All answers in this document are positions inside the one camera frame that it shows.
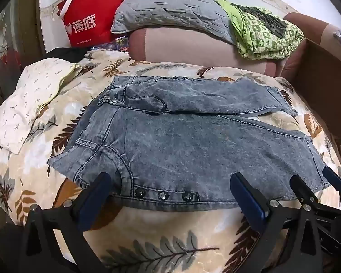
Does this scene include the dark green cloth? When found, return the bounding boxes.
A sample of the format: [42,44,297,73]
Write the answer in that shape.
[231,3,287,39]

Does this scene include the red shopping bag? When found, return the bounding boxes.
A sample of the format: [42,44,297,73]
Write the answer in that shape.
[50,0,124,48]

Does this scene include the white small print pillow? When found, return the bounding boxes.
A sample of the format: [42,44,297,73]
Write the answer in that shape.
[0,58,81,155]

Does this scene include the green patterned cloth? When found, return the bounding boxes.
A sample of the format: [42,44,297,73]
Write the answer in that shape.
[214,0,305,60]

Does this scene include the grey quilted pillow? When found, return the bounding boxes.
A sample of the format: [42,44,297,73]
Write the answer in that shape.
[111,0,239,44]

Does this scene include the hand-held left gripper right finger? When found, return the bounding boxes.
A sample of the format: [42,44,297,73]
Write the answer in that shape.
[230,172,322,273]

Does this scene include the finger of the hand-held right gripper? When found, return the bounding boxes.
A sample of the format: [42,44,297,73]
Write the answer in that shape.
[322,166,341,190]
[289,174,319,206]

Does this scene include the black cloth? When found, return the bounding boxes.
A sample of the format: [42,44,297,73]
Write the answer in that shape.
[44,47,88,63]

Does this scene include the grey-blue denim pants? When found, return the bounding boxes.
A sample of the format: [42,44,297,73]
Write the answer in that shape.
[47,75,331,212]

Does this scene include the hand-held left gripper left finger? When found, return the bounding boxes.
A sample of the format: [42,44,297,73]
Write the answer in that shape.
[18,172,113,273]

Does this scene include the beige leaf printed blanket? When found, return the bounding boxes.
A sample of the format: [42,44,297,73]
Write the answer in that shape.
[0,47,341,273]

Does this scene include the brown cardboard box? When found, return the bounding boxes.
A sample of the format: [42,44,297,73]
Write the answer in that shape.
[290,38,341,154]

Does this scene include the colourful small packet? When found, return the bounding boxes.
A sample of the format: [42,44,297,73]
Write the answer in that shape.
[114,37,130,53]

